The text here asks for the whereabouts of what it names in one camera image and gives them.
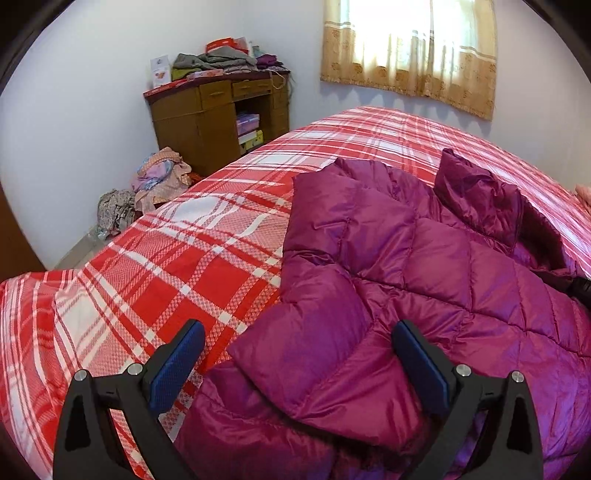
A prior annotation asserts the pastel clothes pile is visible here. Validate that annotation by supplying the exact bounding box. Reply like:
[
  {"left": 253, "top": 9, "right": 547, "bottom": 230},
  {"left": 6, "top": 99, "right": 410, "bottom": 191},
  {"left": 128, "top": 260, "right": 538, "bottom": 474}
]
[{"left": 131, "top": 147, "right": 194, "bottom": 214}]

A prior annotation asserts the grey floral cloth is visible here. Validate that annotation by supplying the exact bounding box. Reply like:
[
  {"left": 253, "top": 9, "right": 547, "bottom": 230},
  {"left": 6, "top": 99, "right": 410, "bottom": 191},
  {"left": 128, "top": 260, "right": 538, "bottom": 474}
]
[{"left": 96, "top": 189, "right": 137, "bottom": 239}]

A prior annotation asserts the purple down jacket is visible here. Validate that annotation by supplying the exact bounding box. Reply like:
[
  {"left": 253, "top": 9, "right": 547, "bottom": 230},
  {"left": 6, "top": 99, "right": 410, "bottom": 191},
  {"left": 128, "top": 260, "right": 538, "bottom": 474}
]
[{"left": 173, "top": 148, "right": 591, "bottom": 480}]

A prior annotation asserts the red flat box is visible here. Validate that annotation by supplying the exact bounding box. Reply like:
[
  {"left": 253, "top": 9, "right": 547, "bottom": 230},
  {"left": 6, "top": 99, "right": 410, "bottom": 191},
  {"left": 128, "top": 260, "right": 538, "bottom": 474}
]
[{"left": 204, "top": 37, "right": 252, "bottom": 54}]

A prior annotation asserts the white printed card box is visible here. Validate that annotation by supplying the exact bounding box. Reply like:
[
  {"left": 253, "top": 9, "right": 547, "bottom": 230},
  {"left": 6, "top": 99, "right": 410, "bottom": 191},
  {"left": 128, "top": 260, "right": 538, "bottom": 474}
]
[{"left": 150, "top": 55, "right": 173, "bottom": 89}]

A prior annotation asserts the red plaid bed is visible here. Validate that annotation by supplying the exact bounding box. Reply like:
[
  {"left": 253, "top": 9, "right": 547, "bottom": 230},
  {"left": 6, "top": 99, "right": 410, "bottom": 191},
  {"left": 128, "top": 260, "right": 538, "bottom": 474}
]
[{"left": 0, "top": 105, "right": 591, "bottom": 480}]

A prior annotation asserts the white and yellow box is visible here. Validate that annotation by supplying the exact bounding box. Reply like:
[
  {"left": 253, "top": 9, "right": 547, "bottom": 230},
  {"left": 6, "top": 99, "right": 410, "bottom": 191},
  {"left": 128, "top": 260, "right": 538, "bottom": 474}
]
[{"left": 239, "top": 130, "right": 265, "bottom": 153}]

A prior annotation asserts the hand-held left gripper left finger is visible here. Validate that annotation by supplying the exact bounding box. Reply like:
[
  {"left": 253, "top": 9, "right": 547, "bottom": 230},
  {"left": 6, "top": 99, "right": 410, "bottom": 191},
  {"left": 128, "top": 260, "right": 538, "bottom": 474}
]
[{"left": 52, "top": 319, "right": 206, "bottom": 480}]

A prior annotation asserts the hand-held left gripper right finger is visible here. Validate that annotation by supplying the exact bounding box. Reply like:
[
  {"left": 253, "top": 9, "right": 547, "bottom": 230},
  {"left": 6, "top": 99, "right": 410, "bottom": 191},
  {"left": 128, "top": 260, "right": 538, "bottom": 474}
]
[{"left": 392, "top": 320, "right": 544, "bottom": 480}]

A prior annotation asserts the brown wooden door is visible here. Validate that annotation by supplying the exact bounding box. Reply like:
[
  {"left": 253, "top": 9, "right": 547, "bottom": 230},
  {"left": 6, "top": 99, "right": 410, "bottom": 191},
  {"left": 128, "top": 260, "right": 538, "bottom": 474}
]
[{"left": 0, "top": 182, "right": 47, "bottom": 273}]

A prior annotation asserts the wooden desk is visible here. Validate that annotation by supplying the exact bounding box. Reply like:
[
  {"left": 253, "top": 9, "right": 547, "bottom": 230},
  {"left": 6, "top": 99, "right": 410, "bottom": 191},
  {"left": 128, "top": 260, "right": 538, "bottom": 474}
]
[{"left": 143, "top": 69, "right": 293, "bottom": 177}]

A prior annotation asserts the beige patterned curtain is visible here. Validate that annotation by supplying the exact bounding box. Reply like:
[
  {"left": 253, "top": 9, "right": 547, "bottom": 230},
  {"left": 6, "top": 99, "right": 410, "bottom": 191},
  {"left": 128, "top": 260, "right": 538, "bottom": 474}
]
[{"left": 320, "top": 0, "right": 499, "bottom": 121}]

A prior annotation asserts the grey folded clothes pile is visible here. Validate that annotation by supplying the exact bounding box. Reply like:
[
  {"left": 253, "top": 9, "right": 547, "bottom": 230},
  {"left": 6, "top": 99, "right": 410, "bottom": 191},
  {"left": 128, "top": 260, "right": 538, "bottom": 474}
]
[{"left": 172, "top": 46, "right": 258, "bottom": 75}]

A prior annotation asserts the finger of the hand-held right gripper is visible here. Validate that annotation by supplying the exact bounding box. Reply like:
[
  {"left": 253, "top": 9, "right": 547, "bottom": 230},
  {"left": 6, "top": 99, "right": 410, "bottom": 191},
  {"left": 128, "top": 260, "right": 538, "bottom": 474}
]
[{"left": 567, "top": 275, "right": 591, "bottom": 309}]

